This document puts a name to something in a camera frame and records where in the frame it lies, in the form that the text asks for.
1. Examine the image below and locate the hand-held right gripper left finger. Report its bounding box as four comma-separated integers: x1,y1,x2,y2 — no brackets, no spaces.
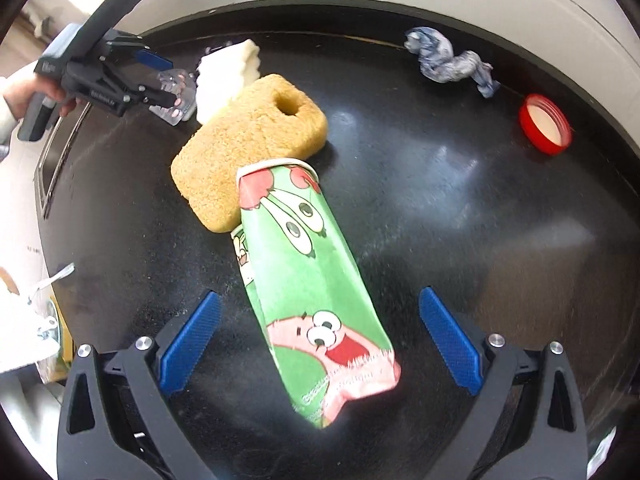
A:
56,290,223,480

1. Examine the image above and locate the white sponge brush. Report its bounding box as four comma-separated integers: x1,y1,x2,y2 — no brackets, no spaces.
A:
196,39,261,123

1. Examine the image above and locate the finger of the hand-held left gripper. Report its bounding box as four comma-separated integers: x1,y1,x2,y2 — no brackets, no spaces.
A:
134,82,178,109
134,47,175,72

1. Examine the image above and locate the red plastic lid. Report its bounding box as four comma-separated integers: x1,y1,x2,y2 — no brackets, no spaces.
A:
518,94,572,155

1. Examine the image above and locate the stainless steel sink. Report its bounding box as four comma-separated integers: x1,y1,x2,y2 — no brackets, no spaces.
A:
0,105,93,376

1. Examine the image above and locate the cartoon print paper cup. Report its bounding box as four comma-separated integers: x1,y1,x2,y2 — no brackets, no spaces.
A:
235,159,402,428

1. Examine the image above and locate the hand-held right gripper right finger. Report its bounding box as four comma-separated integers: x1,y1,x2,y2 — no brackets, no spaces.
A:
419,286,588,480

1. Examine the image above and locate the yellow sponge with hole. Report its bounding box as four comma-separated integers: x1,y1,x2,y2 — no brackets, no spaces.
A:
171,74,328,233

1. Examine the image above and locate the crumpled grey wrapper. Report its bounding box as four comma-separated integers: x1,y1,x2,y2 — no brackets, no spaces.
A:
404,26,500,98

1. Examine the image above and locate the person's left forearm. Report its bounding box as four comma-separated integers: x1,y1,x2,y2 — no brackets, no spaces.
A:
0,100,16,150

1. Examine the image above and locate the person's left hand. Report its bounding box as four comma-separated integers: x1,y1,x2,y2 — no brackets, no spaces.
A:
2,77,77,117

